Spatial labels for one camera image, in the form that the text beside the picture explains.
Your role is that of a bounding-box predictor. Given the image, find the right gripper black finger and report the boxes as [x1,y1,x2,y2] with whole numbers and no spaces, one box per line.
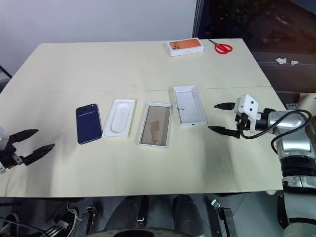
[207,125,242,138]
[214,102,237,111]

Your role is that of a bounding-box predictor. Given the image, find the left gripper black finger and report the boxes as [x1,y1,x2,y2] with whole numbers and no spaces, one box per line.
[23,143,56,166]
[9,129,40,144]

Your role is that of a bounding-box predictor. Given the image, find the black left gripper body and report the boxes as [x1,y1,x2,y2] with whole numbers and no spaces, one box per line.
[0,142,26,171]

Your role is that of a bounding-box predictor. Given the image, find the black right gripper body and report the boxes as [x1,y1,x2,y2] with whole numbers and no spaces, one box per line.
[234,112,253,133]

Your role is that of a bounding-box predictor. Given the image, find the white box lid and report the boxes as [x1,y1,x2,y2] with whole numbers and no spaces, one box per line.
[173,84,208,128]

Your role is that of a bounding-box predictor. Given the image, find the dark blue smartphone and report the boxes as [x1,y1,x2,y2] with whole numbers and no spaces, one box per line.
[75,103,103,145]

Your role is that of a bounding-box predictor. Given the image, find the orange printed phone box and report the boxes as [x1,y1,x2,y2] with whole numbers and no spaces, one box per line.
[165,37,205,58]

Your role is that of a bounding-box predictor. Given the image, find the black sneaker white stripes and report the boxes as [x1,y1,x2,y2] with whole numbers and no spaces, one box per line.
[41,201,83,237]
[0,213,21,237]

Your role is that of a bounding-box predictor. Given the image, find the white moulded tray insert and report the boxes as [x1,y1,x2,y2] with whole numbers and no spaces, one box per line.
[101,98,137,139]

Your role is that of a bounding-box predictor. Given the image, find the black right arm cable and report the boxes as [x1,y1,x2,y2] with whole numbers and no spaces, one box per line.
[240,109,313,159]

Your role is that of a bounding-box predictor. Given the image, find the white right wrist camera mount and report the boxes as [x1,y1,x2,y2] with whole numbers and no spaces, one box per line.
[234,94,263,134]

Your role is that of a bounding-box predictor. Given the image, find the red handled scissors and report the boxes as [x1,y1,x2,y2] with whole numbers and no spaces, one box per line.
[207,38,234,55]

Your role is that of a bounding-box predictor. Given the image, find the black frame shelf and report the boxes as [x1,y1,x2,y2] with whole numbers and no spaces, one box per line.
[0,64,12,83]

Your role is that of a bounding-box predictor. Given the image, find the grey window frame post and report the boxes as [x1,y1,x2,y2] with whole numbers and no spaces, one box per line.
[192,0,203,40]

